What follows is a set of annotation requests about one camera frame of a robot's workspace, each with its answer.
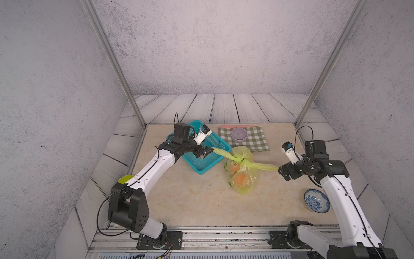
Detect yellow-green plastic bag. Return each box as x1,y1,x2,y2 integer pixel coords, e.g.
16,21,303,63
213,146,279,195

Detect orange fruit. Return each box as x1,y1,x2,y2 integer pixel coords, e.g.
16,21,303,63
233,171,249,188
229,163,240,174

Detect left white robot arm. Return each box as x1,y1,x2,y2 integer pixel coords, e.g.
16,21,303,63
108,123,213,246

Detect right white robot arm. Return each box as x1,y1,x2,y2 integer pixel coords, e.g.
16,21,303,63
278,140,397,259

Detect teal plastic basket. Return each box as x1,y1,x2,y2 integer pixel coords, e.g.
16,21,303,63
182,132,231,174

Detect blue patterned plate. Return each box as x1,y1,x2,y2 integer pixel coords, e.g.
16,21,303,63
304,189,331,214

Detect pink tray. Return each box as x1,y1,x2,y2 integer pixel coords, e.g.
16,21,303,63
219,124,257,129

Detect lilac bowl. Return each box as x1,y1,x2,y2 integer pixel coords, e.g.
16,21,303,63
230,127,249,143

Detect green checkered cloth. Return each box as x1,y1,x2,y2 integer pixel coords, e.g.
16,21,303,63
218,126,270,152

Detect lime green bowl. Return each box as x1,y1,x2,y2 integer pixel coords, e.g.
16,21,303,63
118,175,134,184

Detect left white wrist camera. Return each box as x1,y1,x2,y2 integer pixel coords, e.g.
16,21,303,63
194,124,212,146

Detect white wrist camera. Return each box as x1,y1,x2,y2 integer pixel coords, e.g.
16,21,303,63
281,141,303,165
194,124,212,146

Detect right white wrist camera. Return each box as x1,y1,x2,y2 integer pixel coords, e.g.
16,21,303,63
281,141,303,165

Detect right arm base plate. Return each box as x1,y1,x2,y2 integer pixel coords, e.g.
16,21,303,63
267,231,311,249

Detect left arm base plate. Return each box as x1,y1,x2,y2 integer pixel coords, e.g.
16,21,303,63
136,231,183,250

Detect aluminium mounting rail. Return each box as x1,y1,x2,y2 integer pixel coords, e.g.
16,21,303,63
85,226,373,259

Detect right aluminium frame post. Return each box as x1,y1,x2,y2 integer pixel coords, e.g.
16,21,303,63
294,0,368,127

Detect aluminium frame post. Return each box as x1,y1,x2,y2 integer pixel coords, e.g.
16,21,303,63
294,0,368,127
81,0,147,128

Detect left aluminium frame post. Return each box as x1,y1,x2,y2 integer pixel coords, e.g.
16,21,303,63
81,0,147,128

